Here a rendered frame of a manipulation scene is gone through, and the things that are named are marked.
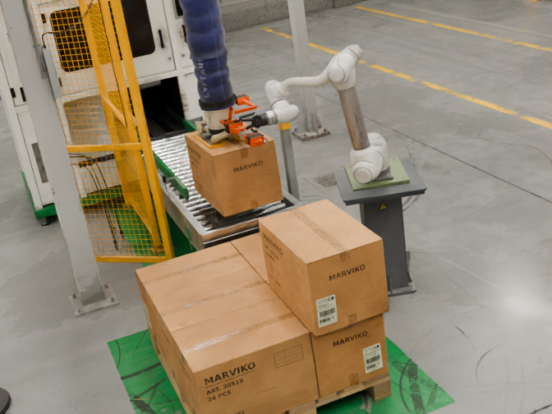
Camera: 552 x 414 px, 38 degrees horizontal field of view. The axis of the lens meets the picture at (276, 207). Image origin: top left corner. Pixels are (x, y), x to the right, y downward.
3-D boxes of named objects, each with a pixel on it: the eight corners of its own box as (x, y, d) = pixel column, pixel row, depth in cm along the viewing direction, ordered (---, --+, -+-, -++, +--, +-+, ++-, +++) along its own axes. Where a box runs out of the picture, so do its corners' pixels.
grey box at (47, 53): (50, 92, 511) (39, 46, 499) (59, 90, 512) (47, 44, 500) (55, 98, 493) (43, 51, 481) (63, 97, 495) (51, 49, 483)
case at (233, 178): (195, 190, 543) (183, 134, 528) (249, 174, 555) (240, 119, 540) (224, 217, 491) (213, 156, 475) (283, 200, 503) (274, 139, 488)
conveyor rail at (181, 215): (126, 159, 699) (121, 140, 691) (131, 158, 701) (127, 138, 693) (205, 262, 499) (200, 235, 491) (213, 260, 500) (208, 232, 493)
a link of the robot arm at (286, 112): (276, 128, 490) (269, 111, 495) (299, 122, 495) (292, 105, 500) (278, 119, 481) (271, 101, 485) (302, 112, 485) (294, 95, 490)
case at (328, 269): (269, 286, 433) (257, 219, 417) (334, 264, 445) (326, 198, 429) (316, 338, 381) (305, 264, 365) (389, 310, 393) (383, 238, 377)
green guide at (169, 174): (126, 143, 694) (123, 133, 690) (137, 140, 697) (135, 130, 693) (175, 202, 555) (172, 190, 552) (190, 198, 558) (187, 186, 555)
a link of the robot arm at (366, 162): (387, 170, 477) (379, 187, 459) (361, 173, 484) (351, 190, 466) (355, 48, 446) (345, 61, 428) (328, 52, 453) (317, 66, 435)
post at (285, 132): (295, 247, 591) (277, 118, 551) (303, 245, 593) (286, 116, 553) (299, 250, 585) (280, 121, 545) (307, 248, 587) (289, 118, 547)
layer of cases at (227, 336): (148, 327, 489) (135, 269, 473) (296, 278, 518) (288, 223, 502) (207, 440, 385) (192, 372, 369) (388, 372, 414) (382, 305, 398)
